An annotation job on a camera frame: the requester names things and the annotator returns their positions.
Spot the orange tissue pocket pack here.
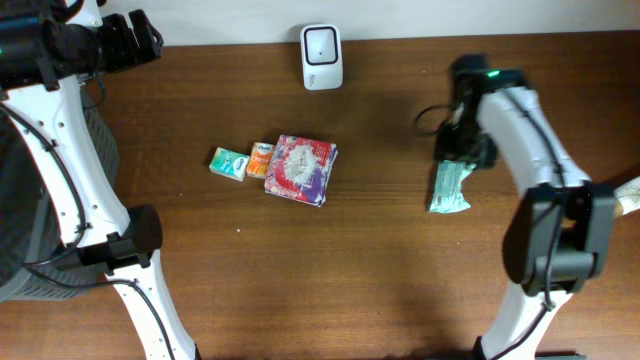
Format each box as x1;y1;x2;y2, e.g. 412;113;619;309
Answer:
246;142;274;179

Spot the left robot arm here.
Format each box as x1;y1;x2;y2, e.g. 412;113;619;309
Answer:
1;1;199;359

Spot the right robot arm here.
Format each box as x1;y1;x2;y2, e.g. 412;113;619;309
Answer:
434;54;615;359

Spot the mint green wipes packet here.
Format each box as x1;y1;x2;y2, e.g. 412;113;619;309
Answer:
429;160;476;214

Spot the white barcode scanner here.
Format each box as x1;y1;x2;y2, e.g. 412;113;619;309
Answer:
300;24;344;91

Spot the teal tissue pocket pack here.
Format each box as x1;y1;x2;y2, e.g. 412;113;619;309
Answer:
209;147;250;182

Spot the red purple tissue pack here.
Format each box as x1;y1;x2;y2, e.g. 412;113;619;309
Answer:
264;135;338;207

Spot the cream tube gold cap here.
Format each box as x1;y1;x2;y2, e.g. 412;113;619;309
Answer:
611;177;640;218

